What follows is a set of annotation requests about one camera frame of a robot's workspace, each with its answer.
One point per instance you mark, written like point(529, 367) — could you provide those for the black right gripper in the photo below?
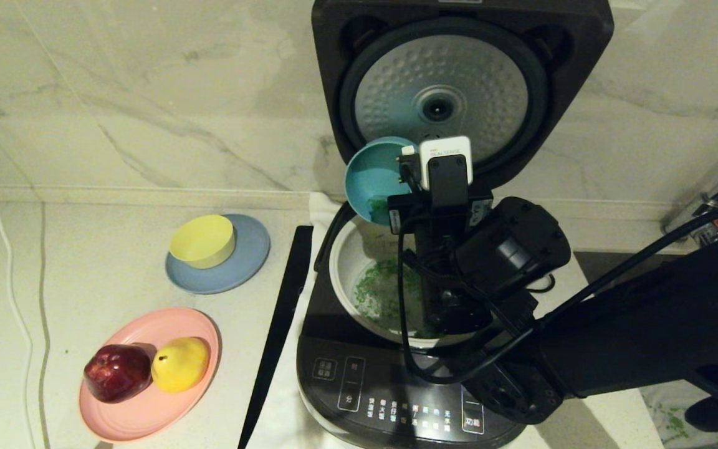
point(477, 209)

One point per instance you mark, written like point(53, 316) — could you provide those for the teal bowl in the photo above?
point(368, 174)

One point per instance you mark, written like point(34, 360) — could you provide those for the green rice grains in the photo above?
point(378, 293)

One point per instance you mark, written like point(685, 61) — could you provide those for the black rice cooker lid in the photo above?
point(583, 62)

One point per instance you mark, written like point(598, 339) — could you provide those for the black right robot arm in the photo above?
point(646, 337)

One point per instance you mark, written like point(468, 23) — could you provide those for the white inner pot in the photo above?
point(346, 268)

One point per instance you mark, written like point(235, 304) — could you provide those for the yellow bowl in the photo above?
point(202, 240)

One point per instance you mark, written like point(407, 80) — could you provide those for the blue plate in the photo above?
point(250, 257)

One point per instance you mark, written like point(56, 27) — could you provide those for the flat black strip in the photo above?
point(278, 330)

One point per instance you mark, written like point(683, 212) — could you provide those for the white cloth with green specks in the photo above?
point(670, 418)

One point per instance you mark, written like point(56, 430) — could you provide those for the yellow pear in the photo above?
point(181, 365)

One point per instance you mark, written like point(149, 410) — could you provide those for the pink plate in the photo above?
point(147, 418)

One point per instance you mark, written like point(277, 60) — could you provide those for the red apple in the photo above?
point(117, 373)

